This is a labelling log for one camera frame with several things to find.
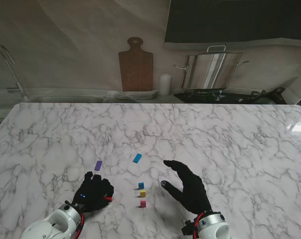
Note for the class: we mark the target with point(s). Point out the white cylindrical candle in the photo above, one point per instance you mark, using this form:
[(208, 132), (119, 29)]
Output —
[(165, 84)]

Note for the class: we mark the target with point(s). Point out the black frying pan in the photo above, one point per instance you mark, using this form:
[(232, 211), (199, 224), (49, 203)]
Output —
[(272, 97)]

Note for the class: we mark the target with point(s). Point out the purple domino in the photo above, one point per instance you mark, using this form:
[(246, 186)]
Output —
[(98, 165)]

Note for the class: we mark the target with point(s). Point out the blue domino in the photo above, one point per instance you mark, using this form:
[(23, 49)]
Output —
[(137, 158), (140, 185)]

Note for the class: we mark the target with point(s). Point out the chrome kitchen faucet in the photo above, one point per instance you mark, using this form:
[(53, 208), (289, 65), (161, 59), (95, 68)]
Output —
[(14, 74)]

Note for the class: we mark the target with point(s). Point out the stack of white plates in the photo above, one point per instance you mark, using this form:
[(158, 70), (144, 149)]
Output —
[(137, 95)]

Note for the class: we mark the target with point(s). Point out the dark range hood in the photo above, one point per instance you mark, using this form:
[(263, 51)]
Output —
[(239, 20)]

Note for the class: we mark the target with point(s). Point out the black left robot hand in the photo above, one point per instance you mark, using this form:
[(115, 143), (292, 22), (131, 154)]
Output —
[(93, 195)]

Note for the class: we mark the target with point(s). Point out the steel kitchen sink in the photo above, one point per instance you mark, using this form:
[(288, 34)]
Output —
[(65, 99)]

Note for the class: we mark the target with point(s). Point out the large steel stock pot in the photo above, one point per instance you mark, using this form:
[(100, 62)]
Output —
[(210, 71)]

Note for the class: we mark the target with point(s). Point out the black gas stove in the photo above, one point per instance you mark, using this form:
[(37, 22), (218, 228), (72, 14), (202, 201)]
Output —
[(207, 97)]

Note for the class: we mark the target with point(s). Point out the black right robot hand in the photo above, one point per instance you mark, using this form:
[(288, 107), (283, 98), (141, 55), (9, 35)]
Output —
[(192, 193)]

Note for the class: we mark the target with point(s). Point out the yellow domino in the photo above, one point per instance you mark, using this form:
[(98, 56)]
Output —
[(142, 194)]

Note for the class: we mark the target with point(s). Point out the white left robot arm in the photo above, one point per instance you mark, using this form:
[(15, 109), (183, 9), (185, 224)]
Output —
[(53, 222)]

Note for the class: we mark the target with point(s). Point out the red domino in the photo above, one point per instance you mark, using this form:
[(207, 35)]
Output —
[(108, 198)]

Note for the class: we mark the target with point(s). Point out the pink domino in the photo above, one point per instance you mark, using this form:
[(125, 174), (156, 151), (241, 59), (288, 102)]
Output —
[(143, 204)]

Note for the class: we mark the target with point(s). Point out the brown wooden cutting board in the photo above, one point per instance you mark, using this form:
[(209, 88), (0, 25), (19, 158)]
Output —
[(136, 72)]

